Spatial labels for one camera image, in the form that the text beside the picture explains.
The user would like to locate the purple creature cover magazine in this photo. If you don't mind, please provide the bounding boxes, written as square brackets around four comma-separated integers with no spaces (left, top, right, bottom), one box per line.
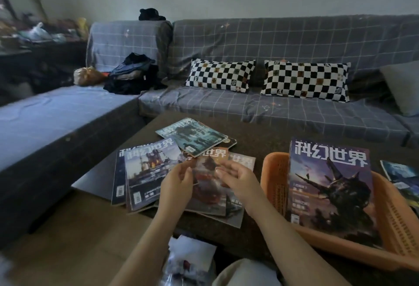
[287,138,383,249]

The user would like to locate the red cover magazine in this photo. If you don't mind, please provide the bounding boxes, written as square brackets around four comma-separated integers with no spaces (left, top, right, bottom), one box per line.
[183,148,245,217]

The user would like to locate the grey checked covered sofa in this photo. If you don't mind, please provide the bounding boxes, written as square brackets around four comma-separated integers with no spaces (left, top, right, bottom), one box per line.
[0,14,419,247]

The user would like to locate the orange plastic basket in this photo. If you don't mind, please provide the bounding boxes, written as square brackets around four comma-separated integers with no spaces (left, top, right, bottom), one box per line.
[260,152,419,272]

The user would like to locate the yellow object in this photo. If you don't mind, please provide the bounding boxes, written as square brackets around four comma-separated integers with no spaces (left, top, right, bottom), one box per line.
[77,17,89,39]

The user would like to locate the white header magazine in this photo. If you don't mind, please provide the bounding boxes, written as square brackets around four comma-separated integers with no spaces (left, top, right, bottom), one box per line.
[193,152,256,229]

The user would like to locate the person's left forearm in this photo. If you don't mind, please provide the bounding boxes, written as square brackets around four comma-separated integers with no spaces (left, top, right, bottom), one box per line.
[110,211,184,286]

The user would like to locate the black cloth bundle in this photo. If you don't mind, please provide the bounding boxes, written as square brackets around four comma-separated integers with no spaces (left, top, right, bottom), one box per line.
[138,8,167,22]

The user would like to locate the dark wooden side table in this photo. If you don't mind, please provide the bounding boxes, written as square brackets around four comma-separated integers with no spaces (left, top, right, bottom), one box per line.
[0,40,88,106]

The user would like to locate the brown plastic bag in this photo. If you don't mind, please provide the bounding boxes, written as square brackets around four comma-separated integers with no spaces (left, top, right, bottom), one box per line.
[73,66,107,87]

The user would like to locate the person's light trousers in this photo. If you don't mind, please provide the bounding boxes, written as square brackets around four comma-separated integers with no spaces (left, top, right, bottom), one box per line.
[212,258,283,286]

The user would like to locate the dark teal cover magazine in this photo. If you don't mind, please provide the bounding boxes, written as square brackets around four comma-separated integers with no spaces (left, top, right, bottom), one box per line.
[380,160,419,212]

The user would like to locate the pile of dark clothes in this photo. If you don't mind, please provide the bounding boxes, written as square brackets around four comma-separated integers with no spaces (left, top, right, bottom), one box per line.
[103,53,168,96]

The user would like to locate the crumpled white plastic bag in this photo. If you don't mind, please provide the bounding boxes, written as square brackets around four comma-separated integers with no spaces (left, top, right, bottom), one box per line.
[162,235,218,286]

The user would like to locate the blue rocket cover magazine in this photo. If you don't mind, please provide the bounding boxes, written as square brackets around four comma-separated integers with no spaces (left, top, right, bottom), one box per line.
[124,138,189,213]

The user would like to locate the person's right forearm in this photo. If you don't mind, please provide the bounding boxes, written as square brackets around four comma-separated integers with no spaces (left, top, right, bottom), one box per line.
[244,205,351,286]

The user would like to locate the plain grey pillow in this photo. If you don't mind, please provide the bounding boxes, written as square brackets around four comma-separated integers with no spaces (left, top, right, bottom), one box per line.
[380,61,419,117]

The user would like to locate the black white checkered pillow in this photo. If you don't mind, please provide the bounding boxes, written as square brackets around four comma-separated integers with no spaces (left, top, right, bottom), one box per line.
[185,59,257,94]
[261,60,351,103]

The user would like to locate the person's left hand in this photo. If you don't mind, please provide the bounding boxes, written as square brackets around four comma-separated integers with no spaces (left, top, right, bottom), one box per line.
[156,163,194,217]

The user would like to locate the person's right hand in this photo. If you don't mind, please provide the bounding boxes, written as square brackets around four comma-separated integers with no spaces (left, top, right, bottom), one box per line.
[214,160,264,216]

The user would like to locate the dark blue edge magazine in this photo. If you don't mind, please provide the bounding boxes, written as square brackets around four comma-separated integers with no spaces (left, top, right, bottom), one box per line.
[111,148,131,206]

